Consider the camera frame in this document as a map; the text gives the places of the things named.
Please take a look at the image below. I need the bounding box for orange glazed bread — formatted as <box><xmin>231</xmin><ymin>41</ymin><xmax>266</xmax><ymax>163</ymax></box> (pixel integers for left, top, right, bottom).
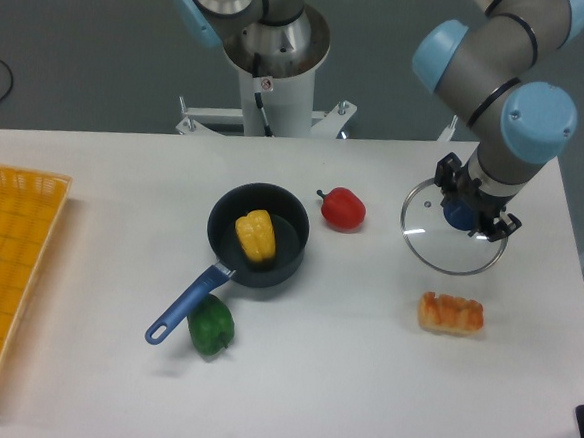
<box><xmin>417</xmin><ymin>292</ymin><xmax>485</xmax><ymax>336</ymax></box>

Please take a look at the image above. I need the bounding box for yellow bell pepper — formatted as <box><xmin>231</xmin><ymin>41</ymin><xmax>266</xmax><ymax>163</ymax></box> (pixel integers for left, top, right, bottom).
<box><xmin>234</xmin><ymin>209</ymin><xmax>276</xmax><ymax>265</ymax></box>

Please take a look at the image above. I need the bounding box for glass pot lid blue knob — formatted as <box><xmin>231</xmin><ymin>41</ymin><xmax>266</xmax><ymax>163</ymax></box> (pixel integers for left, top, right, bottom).
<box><xmin>400</xmin><ymin>179</ymin><xmax>507</xmax><ymax>276</ymax></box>

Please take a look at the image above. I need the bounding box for yellow woven basket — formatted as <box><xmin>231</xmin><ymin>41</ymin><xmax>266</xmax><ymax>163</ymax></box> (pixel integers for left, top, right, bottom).
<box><xmin>0</xmin><ymin>165</ymin><xmax>72</xmax><ymax>369</ymax></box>

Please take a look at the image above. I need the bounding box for green bell pepper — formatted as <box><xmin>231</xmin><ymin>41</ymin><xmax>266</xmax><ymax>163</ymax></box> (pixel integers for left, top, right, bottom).
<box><xmin>187</xmin><ymin>294</ymin><xmax>235</xmax><ymax>357</ymax></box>

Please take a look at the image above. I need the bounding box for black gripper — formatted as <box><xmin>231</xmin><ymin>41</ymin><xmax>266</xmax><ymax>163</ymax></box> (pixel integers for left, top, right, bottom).
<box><xmin>433</xmin><ymin>152</ymin><xmax>522</xmax><ymax>242</ymax></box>

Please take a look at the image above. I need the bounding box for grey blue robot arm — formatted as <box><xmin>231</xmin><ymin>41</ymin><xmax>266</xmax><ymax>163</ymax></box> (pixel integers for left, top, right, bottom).
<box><xmin>412</xmin><ymin>0</ymin><xmax>584</xmax><ymax>242</ymax></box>

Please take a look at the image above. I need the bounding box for red bell pepper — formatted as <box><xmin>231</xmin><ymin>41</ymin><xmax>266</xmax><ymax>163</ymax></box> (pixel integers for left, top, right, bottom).
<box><xmin>316</xmin><ymin>187</ymin><xmax>366</xmax><ymax>232</ymax></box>

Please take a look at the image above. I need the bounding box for dark blue saucepan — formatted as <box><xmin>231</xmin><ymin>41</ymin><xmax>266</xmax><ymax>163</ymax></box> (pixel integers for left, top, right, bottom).
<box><xmin>144</xmin><ymin>182</ymin><xmax>310</xmax><ymax>345</ymax></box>

